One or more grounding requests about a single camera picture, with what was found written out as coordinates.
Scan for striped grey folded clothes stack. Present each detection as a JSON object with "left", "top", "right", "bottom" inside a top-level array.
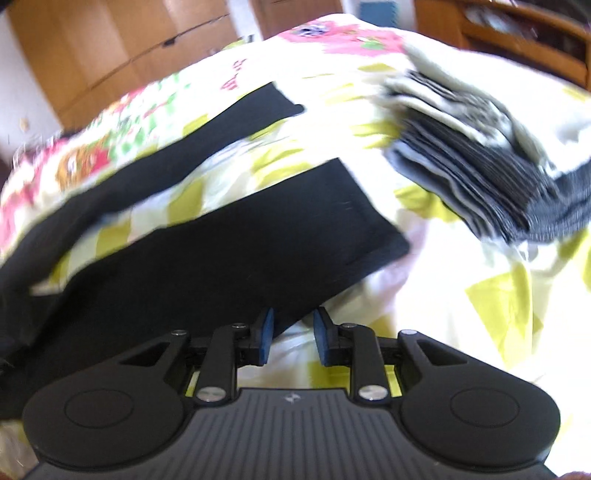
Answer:
[{"left": 380, "top": 43, "right": 590, "bottom": 244}]

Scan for wooden door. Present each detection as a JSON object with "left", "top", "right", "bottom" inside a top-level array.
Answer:
[{"left": 250, "top": 0, "right": 342, "bottom": 39}]

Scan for black pants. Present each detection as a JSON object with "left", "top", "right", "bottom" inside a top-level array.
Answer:
[{"left": 1, "top": 84, "right": 410, "bottom": 420}]

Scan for wooden shelf cabinet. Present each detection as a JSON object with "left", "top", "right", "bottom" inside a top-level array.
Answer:
[{"left": 414, "top": 1, "right": 590, "bottom": 90}]

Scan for floral yellow bed sheet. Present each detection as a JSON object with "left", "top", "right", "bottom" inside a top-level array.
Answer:
[{"left": 1, "top": 14, "right": 590, "bottom": 472}]

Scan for wooden wardrobe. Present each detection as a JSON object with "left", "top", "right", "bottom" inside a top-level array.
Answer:
[{"left": 8, "top": 0, "right": 238, "bottom": 129}]

